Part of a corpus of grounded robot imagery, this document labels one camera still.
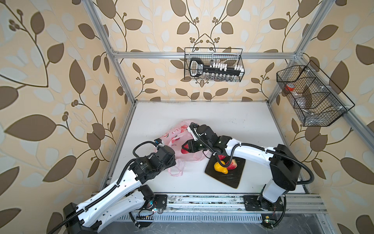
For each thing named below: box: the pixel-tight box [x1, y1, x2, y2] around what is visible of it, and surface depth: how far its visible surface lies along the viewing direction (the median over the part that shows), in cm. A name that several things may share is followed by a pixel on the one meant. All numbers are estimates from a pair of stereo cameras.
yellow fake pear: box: [213, 160, 229, 175], surface depth 83 cm
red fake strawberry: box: [225, 158, 238, 171], surface depth 84 cm
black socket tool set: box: [189, 58, 244, 81], surface depth 86 cm
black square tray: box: [205, 154, 246, 189], surface depth 84 cm
